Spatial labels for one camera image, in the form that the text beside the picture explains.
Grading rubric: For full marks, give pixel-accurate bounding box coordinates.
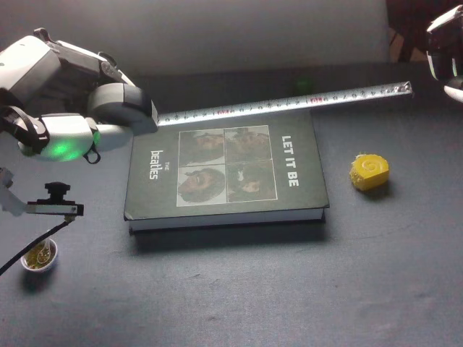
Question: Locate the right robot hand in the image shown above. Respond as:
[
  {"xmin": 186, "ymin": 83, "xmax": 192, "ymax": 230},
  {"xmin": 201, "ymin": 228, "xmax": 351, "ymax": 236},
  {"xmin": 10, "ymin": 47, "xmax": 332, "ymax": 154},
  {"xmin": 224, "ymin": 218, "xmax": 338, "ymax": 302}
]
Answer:
[{"xmin": 425, "ymin": 3, "xmax": 463, "ymax": 104}]

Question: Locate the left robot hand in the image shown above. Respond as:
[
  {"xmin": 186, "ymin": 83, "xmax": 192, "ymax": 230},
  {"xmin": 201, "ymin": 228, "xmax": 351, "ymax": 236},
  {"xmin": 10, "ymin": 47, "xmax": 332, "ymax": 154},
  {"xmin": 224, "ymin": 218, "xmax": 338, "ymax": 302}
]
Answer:
[{"xmin": 0, "ymin": 27, "xmax": 140, "ymax": 166}]

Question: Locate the grey tape measure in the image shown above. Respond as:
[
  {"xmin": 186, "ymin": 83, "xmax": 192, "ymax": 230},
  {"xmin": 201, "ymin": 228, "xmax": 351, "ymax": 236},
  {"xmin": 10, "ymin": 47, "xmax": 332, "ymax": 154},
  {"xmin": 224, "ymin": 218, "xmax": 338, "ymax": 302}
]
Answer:
[{"xmin": 86, "ymin": 81, "xmax": 414, "ymax": 137}]

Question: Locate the black hardcover book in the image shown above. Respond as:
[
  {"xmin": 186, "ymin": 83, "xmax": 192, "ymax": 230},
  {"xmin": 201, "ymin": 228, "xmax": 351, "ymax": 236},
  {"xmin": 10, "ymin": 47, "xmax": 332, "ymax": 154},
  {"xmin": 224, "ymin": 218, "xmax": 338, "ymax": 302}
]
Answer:
[{"xmin": 123, "ymin": 108, "xmax": 331, "ymax": 236}]

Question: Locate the yellow swirl toy cake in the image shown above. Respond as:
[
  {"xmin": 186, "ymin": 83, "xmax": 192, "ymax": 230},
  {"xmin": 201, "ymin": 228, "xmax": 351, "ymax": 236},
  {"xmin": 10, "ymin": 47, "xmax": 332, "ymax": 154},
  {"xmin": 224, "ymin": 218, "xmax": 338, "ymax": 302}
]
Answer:
[{"xmin": 349, "ymin": 152, "xmax": 391, "ymax": 192}]

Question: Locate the green toy piece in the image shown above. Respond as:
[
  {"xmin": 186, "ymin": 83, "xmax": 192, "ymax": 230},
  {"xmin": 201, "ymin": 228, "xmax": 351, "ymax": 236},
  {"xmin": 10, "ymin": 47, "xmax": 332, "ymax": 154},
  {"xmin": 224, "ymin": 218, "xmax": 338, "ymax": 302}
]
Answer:
[{"xmin": 295, "ymin": 77, "xmax": 315, "ymax": 95}]

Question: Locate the white backdrop board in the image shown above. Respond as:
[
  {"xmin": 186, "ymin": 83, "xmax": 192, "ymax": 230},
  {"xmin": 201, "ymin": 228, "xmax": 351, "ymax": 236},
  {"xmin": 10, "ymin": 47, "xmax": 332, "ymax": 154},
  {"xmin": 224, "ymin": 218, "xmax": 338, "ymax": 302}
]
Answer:
[{"xmin": 0, "ymin": 0, "xmax": 390, "ymax": 79}]

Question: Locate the small white toy noodle cup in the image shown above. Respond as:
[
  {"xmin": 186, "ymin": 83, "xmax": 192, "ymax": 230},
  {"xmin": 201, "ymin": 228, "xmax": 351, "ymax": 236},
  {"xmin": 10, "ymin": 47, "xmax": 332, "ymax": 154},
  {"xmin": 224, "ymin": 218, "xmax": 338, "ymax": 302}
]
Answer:
[{"xmin": 20, "ymin": 238, "xmax": 59, "ymax": 273}]

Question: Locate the grey table cloth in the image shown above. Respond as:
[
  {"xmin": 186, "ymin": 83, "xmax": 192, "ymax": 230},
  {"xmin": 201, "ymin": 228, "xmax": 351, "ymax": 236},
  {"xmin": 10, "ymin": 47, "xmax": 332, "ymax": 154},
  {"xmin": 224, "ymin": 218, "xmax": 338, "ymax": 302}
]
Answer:
[{"xmin": 0, "ymin": 61, "xmax": 463, "ymax": 347}]

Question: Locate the black left camera cable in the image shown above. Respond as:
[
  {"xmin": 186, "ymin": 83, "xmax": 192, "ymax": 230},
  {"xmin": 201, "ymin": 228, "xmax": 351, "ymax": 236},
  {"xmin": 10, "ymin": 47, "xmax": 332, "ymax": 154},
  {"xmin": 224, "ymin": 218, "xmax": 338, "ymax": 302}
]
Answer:
[{"xmin": 0, "ymin": 216, "xmax": 72, "ymax": 278}]

